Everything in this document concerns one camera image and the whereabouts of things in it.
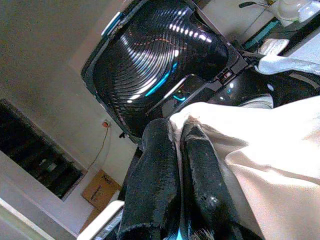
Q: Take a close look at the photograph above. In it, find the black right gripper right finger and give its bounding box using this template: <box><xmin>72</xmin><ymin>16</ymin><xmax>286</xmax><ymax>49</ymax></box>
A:
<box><xmin>180</xmin><ymin>122</ymin><xmax>253</xmax><ymax>240</ymax></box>

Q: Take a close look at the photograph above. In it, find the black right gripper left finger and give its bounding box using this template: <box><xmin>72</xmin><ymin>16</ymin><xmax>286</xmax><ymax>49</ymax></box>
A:
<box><xmin>116</xmin><ymin>118</ymin><xmax>182</xmax><ymax>240</ymax></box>

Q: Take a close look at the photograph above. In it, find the cream white cloth garment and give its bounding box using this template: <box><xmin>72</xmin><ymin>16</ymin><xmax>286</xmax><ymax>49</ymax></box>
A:
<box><xmin>168</xmin><ymin>96</ymin><xmax>320</xmax><ymax>240</ymax></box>

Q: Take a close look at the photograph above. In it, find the black glossy washing machine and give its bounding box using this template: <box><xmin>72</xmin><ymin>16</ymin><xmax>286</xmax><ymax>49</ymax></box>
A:
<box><xmin>117</xmin><ymin>53</ymin><xmax>320</xmax><ymax>201</ymax></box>

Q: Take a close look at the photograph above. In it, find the brown cardboard box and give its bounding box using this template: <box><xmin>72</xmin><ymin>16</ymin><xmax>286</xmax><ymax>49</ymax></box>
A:
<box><xmin>79</xmin><ymin>169</ymin><xmax>123</xmax><ymax>235</ymax></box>

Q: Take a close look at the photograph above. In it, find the dark window opening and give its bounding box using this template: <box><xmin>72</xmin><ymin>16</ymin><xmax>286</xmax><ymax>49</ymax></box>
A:
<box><xmin>0</xmin><ymin>98</ymin><xmax>85</xmax><ymax>201</ymax></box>

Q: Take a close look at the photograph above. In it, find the light grey crumpled cloth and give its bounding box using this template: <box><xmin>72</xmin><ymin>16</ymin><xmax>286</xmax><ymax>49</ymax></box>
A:
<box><xmin>254</xmin><ymin>53</ymin><xmax>320</xmax><ymax>81</ymax></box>

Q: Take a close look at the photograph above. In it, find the white round container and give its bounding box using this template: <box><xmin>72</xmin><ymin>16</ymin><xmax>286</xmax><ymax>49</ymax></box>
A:
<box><xmin>271</xmin><ymin>0</ymin><xmax>318</xmax><ymax>27</ymax></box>

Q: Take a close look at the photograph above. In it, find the orange wall cable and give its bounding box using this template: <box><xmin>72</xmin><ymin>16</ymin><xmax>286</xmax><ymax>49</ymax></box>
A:
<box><xmin>87</xmin><ymin>119</ymin><xmax>112</xmax><ymax>173</ymax></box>

